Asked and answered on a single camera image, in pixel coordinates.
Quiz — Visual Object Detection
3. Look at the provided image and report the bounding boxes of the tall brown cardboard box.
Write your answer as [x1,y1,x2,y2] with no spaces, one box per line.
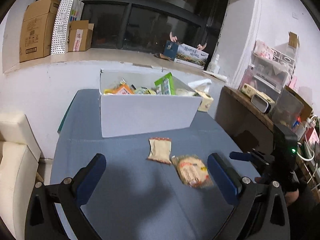
[20,0,60,62]

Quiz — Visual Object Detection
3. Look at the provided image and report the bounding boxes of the white plastic bottle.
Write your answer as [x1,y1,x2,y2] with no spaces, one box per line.
[207,54,220,74]

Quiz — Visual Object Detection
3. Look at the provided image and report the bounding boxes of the white dotted paper bag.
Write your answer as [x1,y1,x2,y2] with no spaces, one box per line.
[50,0,85,55]

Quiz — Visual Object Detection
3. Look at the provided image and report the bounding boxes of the beige cracker packet red ends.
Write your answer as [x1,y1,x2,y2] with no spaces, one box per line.
[148,137,172,165]

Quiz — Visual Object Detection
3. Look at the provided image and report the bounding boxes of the person's right hand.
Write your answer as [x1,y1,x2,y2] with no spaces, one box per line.
[254,177,299,206]

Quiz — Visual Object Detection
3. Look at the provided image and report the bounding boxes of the small open cardboard box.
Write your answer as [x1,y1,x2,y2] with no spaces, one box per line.
[68,20,94,52]

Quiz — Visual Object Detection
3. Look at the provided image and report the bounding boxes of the wooden side shelf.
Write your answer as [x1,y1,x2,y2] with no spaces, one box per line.
[216,85,320,193]

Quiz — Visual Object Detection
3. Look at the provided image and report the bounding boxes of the printed landscape carton box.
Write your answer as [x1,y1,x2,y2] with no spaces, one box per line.
[163,41,209,69]

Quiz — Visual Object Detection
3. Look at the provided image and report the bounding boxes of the orange snack packet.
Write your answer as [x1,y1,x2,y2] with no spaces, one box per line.
[104,83,134,95]

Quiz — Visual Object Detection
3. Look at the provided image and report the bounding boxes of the round rice cake packet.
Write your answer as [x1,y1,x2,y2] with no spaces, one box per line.
[170,155,213,188]

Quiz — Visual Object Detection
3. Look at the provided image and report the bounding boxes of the cream sofa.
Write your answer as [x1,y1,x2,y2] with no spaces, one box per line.
[1,113,41,239]

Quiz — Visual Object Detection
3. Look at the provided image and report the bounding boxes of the clear plastic drawer organizer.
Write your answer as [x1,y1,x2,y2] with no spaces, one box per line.
[241,40,297,101]

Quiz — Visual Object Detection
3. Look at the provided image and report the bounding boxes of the beige tissue pack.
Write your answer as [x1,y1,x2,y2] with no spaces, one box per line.
[188,79,214,112]

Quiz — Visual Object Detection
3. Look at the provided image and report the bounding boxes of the white cardboard snack box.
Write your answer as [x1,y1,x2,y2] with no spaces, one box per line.
[99,69,202,138]

